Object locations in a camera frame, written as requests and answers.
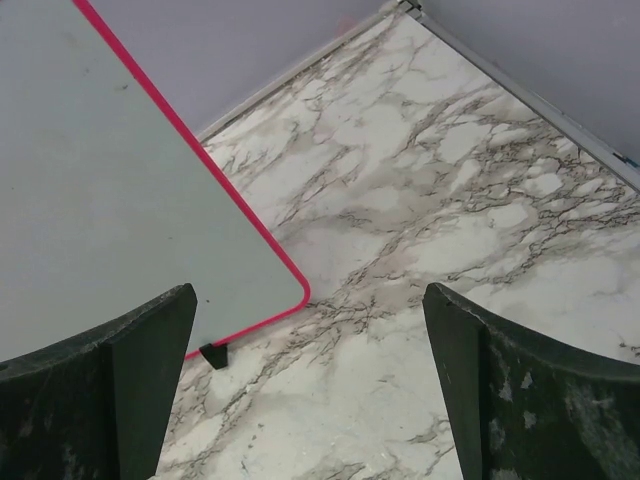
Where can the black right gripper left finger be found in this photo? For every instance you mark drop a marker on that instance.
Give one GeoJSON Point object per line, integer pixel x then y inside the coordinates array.
{"type": "Point", "coordinates": [97, 405]}

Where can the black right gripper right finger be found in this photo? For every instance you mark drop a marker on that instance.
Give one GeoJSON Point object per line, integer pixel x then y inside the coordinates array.
{"type": "Point", "coordinates": [522, 405]}

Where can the pink framed whiteboard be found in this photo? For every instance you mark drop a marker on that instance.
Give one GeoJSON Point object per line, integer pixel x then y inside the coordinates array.
{"type": "Point", "coordinates": [108, 200]}

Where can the black wire whiteboard stand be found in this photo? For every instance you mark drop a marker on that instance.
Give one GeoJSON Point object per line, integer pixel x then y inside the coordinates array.
{"type": "Point", "coordinates": [216, 355]}

